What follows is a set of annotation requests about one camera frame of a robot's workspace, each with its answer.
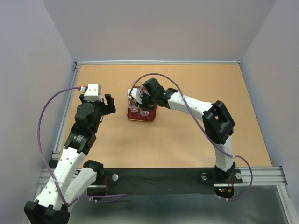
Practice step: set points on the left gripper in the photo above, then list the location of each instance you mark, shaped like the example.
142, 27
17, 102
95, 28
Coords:
110, 101

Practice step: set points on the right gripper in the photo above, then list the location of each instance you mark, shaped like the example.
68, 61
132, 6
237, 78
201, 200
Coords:
142, 105

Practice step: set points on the clear glass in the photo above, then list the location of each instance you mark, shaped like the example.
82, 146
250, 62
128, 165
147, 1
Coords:
135, 84
144, 91
133, 106
144, 113

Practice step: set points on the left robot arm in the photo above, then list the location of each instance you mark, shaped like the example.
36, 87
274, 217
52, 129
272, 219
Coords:
53, 204

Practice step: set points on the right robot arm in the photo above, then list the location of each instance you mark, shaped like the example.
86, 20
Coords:
217, 121

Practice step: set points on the red lacquer tray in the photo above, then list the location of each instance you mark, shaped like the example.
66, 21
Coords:
137, 117

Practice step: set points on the black base mat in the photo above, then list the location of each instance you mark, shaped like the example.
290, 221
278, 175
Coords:
161, 181

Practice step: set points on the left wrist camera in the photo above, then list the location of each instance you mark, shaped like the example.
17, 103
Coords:
92, 92

